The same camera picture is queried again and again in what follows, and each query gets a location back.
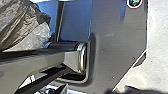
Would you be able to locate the small white box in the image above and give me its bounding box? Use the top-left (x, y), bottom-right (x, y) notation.
top-left (41, 83), bottom-right (69, 94)

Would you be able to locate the silver base bolt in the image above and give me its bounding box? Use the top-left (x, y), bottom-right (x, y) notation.
top-left (126, 0), bottom-right (144, 9)

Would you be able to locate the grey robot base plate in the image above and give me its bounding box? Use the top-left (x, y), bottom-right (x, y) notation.
top-left (31, 0), bottom-right (149, 94)

